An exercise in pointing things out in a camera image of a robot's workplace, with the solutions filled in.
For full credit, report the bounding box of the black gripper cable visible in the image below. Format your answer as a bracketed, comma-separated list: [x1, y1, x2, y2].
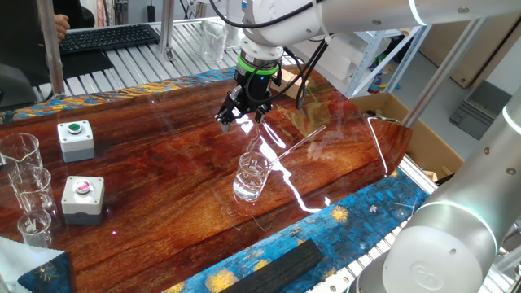
[208, 0, 331, 111]

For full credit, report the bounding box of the medium empty glass beaker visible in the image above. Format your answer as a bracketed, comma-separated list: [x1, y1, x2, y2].
[8, 165, 56, 215]

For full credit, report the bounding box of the grey plastic crate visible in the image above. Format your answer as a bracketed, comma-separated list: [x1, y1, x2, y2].
[449, 80, 514, 142]

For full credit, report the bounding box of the red push button box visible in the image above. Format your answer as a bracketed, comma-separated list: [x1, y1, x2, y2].
[60, 175, 106, 226]

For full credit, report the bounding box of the black computer keyboard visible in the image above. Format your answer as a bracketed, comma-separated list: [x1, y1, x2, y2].
[59, 23, 161, 56]

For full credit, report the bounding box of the black computer monitor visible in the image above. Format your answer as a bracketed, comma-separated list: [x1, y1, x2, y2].
[0, 0, 56, 109]

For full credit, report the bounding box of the black foam block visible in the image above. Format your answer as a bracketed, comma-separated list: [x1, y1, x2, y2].
[219, 238, 325, 293]

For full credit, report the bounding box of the glossy wood print mat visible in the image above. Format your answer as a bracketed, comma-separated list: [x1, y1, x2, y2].
[0, 64, 414, 293]

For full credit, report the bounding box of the slanted aluminium frame strut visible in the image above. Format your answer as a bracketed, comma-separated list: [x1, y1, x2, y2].
[401, 15, 489, 128]

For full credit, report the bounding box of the brown cardboard panel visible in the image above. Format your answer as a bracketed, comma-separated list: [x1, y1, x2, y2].
[418, 15, 521, 90]

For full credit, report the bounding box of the person's bare hand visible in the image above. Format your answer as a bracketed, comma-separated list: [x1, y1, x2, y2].
[54, 14, 72, 43]

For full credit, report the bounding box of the large empty glass beaker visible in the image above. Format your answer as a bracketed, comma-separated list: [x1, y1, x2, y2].
[0, 132, 44, 172]

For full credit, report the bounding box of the blue starry night cloth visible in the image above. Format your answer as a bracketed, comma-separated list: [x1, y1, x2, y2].
[0, 64, 432, 293]

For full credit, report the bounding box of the glass beaker with water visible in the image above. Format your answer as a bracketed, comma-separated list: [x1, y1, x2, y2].
[232, 151, 273, 203]

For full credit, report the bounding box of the tall empty glass beaker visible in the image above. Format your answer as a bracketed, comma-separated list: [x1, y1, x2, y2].
[199, 20, 229, 64]

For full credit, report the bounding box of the aluminium frame post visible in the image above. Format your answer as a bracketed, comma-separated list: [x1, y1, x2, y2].
[35, 0, 67, 100]
[158, 0, 177, 61]

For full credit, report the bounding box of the black desk pad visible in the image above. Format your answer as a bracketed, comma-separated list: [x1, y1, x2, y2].
[60, 50, 115, 81]

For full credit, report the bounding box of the open cardboard box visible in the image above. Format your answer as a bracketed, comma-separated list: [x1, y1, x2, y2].
[349, 92, 468, 182]

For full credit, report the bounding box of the green push button box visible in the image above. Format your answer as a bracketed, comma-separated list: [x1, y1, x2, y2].
[56, 120, 95, 164]

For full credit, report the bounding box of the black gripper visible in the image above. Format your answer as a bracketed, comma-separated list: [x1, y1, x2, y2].
[214, 67, 282, 134]

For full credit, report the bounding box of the clear glass stirring rod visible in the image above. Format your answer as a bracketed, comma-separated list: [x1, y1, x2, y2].
[260, 124, 327, 168]

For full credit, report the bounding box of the small empty glass beaker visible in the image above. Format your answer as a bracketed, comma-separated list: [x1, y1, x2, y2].
[16, 209, 53, 248]

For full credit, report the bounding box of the white metal shelf rack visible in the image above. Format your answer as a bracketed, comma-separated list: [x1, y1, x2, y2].
[331, 10, 435, 98]

